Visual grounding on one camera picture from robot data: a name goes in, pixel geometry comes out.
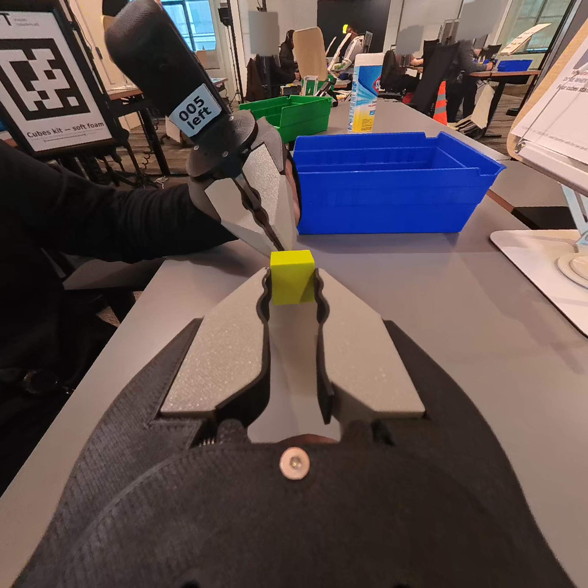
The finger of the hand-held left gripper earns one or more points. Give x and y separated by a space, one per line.
229 202
271 179

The green white box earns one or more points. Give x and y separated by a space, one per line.
314 86

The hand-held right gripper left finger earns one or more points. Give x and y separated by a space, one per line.
216 363

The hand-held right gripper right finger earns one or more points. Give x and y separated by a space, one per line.
367 363

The blue plastic bin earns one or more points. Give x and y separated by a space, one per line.
390 197

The small blue bin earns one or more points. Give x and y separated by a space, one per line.
514 65

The orange traffic cone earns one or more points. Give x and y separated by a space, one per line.
440 105

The green plastic bin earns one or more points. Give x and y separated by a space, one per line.
298 115

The beige office chair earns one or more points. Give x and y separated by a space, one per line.
310 50

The black office chair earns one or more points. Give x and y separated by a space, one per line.
436 64

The black white code sign board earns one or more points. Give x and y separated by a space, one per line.
46 69

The person's left forearm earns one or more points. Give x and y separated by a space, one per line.
92 211

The black speaker stand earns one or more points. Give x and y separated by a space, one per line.
225 13

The blue white wipes canister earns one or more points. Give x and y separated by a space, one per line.
365 92

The yellow foam cube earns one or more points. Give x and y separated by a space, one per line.
289 280

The wooden desk with black legs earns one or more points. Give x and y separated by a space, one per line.
124 92
510 73

